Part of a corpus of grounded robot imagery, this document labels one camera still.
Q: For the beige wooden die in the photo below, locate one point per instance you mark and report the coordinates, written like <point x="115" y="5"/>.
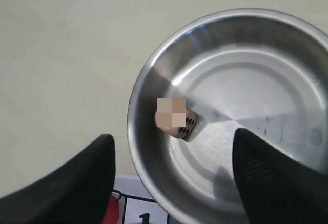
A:
<point x="174" y="118"/>

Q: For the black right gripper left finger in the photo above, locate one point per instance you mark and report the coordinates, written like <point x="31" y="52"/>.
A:
<point x="77" y="192"/>

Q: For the red cylinder game piece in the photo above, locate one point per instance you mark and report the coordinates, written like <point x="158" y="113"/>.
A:
<point x="113" y="210"/>

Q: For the paper number game board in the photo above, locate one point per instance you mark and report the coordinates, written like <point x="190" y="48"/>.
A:
<point x="136" y="205"/>

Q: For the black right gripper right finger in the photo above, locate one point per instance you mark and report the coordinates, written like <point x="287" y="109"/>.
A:
<point x="274" y="188"/>

